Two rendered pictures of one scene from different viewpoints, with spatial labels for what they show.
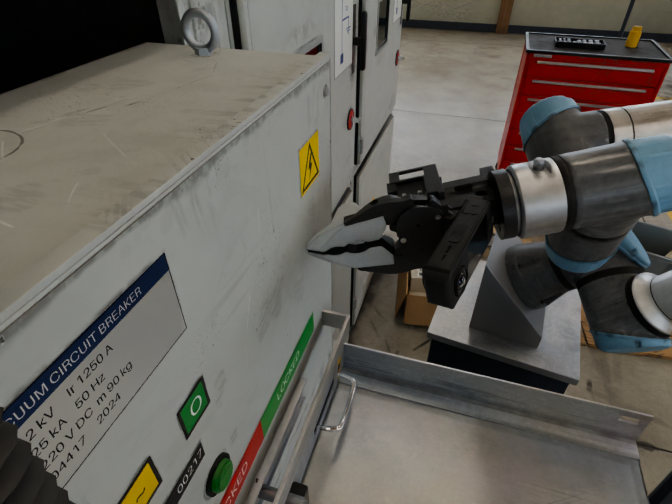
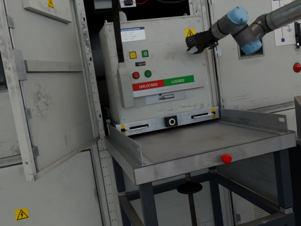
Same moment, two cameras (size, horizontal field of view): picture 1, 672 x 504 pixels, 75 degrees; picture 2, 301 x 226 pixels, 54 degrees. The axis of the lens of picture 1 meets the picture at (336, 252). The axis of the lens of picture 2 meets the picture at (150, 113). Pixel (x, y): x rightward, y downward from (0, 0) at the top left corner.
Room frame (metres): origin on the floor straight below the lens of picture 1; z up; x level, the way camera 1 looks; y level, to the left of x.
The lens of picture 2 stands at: (-0.62, -1.10, 1.11)
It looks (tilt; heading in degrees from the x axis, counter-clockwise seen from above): 6 degrees down; 57
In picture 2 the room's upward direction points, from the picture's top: 8 degrees counter-clockwise
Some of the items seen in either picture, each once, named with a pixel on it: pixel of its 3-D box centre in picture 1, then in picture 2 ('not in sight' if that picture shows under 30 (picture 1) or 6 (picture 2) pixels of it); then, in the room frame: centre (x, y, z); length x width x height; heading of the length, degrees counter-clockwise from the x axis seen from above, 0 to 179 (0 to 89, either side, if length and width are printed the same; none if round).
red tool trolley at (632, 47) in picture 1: (568, 118); not in sight; (2.63, -1.43, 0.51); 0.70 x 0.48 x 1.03; 72
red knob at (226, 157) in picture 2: not in sight; (225, 158); (0.10, -0.41, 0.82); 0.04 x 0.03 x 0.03; 73
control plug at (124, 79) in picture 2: not in sight; (125, 88); (0.03, 0.07, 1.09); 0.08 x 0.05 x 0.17; 73
